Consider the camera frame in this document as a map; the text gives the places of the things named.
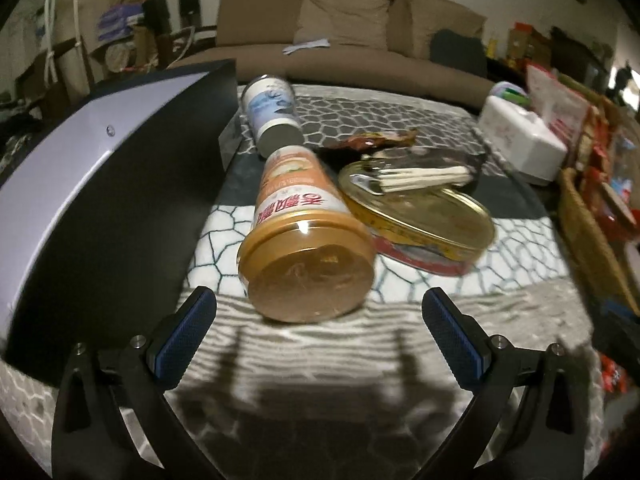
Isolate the dark cushion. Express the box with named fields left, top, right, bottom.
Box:
left=430, top=29, right=488, bottom=78

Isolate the green and white wipes pack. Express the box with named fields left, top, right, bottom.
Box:
left=490, top=81, right=531, bottom=106

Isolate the beige sofa cushion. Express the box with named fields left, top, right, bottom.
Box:
left=292, top=0, right=398, bottom=51

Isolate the dark cookie packet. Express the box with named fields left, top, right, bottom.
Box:
left=360, top=147, right=488, bottom=193

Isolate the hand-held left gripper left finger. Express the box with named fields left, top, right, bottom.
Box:
left=50, top=286, right=218, bottom=480

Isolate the dark storage container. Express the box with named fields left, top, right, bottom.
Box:
left=0, top=58, right=238, bottom=386

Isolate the oval gold tin can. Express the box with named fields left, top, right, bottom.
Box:
left=338, top=160, right=496, bottom=277

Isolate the white paper sheet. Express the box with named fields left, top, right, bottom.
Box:
left=282, top=38, right=331, bottom=56

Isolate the white tissue box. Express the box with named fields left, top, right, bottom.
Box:
left=477, top=95, right=568, bottom=183

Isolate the blue-white label bottle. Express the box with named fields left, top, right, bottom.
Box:
left=241, top=75, right=304, bottom=160

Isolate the white drying rack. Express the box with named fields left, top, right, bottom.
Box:
left=42, top=0, right=83, bottom=83

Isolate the wicker basket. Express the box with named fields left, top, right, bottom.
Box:
left=557, top=167, right=640, bottom=311

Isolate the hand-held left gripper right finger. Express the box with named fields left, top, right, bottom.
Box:
left=421, top=287, right=598, bottom=480

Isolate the red and white packet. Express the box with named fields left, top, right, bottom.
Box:
left=525, top=65, right=591, bottom=146

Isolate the brown snack packet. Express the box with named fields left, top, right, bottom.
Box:
left=320, top=129, right=420, bottom=153

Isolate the blue and purple folded bundle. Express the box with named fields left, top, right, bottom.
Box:
left=97, top=2, right=143, bottom=43

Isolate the brown sofa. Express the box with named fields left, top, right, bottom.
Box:
left=167, top=0, right=496, bottom=101

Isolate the grey patterned table cloth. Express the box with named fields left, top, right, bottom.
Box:
left=0, top=82, right=606, bottom=480

